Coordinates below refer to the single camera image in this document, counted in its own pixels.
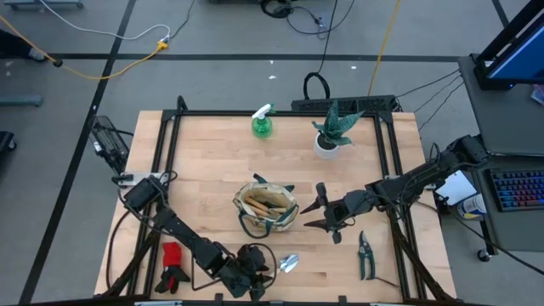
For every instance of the green spray bottle white trigger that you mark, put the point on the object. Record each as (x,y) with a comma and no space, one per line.
(262,127)

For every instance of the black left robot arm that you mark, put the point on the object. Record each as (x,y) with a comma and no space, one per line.
(187,238)

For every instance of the grey metal furniture foot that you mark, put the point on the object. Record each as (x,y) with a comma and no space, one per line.
(21,100)
(42,4)

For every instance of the black desk caster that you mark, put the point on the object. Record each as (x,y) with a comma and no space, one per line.
(484,255)

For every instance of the grey side desk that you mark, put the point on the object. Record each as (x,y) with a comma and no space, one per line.
(501,119)

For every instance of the black monitor on stand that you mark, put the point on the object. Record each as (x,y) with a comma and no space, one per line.
(518,55)

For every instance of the person's leg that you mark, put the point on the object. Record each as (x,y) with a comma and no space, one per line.
(17,44)

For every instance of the backlit rainbow keyboard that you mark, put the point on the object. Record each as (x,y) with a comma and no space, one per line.
(518,189)

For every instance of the red and black gardening glove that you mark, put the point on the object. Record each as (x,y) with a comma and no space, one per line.
(172,255)

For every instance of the black aluminium table frame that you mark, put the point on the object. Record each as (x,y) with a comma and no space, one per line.
(276,113)

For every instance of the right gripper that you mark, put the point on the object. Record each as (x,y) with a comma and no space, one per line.
(346,208)

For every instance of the snake plant in white pot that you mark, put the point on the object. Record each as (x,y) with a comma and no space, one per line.
(327,151)

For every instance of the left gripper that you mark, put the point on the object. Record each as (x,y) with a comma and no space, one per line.
(246,268)

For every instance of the black frame corner bracket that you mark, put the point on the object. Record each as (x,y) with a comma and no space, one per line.
(182,105)

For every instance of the black vented control box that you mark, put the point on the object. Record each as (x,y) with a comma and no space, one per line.
(370,103)

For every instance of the white paper sheet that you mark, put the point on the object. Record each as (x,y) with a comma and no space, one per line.
(459,189)

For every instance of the cream and green gardening bag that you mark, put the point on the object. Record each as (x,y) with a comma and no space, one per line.
(272,193)

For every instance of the black floor stand foot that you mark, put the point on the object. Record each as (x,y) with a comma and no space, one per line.
(7,141)

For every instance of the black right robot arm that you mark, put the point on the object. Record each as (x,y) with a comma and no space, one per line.
(416,178)

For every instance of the white and blue canister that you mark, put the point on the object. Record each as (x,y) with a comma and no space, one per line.
(472,207)

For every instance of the black frame clip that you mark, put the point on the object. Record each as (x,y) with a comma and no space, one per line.
(219,298)
(342,299)

